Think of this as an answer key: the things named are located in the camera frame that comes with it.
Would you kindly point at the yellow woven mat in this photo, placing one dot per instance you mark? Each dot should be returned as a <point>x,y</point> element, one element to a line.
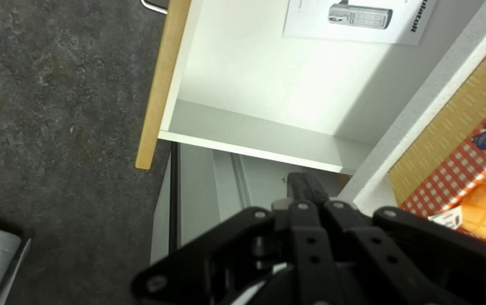
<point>455,113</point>

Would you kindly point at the pale cabinet side frame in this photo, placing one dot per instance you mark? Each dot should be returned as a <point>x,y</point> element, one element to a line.
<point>201,192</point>

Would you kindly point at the red checkered basket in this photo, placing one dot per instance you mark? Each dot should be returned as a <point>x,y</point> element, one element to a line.
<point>455,175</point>

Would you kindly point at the white fabric tag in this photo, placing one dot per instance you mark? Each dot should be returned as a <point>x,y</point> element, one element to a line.
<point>445,218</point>

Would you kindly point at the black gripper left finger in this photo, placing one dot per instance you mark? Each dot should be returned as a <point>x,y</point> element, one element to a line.
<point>242,255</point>

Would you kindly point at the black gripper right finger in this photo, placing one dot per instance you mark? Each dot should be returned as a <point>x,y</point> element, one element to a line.
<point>411,260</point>

